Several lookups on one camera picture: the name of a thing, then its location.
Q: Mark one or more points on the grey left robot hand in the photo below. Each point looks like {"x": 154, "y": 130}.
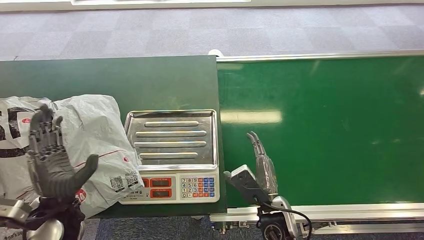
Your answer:
{"x": 53, "y": 172}

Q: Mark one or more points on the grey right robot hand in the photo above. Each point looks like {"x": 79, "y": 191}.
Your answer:
{"x": 266, "y": 175}

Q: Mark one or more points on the grey mailer package red print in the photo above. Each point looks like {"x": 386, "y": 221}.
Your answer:
{"x": 96, "y": 132}

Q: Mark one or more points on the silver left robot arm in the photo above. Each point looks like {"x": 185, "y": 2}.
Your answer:
{"x": 49, "y": 230}

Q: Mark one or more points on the white electronic scale steel tray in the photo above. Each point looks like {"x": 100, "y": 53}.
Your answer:
{"x": 172, "y": 139}

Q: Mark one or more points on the green belt conveyor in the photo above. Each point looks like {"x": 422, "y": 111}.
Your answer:
{"x": 331, "y": 92}

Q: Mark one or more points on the small white round object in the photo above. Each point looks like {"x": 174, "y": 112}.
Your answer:
{"x": 216, "y": 52}

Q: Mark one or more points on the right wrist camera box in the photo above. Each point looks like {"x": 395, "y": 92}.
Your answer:
{"x": 245, "y": 182}

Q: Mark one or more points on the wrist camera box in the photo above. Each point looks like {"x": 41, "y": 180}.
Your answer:
{"x": 245, "y": 182}
{"x": 13, "y": 212}

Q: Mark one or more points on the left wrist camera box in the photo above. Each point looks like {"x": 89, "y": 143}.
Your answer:
{"x": 13, "y": 212}

